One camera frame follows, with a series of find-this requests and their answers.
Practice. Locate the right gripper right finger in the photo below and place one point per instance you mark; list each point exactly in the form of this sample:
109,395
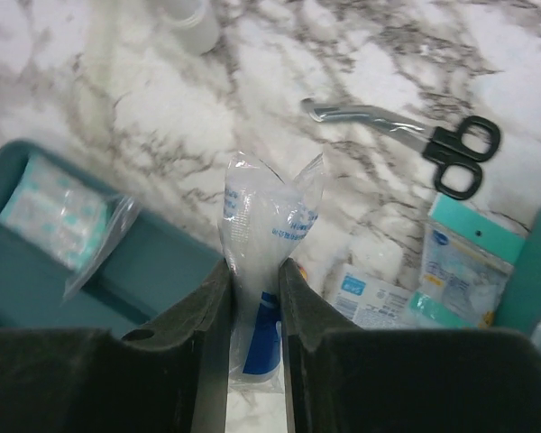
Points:
341,378

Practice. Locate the teal divided tray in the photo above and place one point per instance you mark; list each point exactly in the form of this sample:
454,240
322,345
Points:
153,268

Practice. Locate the black handled scissors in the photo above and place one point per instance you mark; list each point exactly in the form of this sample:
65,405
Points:
444,148

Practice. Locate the teal medicine kit box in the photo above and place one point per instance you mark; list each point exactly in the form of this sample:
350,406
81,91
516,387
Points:
520,306

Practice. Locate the small white blue tube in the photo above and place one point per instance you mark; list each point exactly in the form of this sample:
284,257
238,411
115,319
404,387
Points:
265,217

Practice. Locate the clear zip bag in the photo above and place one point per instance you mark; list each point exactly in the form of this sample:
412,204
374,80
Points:
125,210

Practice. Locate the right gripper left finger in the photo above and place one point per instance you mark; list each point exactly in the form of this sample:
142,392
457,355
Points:
169,375

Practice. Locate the small blue wipe packets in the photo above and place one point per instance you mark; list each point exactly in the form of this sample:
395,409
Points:
369,302

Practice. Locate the teal bandage packet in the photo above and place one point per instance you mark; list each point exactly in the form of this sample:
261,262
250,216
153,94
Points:
56,213

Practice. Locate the blue white gauze packet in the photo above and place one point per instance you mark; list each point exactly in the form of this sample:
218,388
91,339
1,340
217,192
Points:
467,260

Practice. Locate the white pvc pipe frame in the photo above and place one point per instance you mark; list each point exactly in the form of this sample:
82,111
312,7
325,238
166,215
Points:
194,23

